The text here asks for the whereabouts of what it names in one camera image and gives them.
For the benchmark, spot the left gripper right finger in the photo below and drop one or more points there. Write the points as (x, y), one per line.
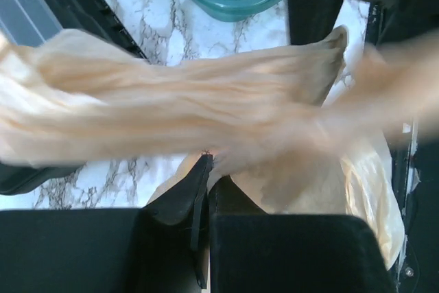
(253, 251)

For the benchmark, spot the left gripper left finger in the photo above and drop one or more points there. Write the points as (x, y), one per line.
(162, 247)

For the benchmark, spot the peach plastic bag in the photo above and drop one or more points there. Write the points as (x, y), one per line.
(262, 113)

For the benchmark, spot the black plastic toolbox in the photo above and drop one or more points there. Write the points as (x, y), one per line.
(68, 15)

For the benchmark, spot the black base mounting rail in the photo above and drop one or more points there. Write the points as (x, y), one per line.
(415, 185)

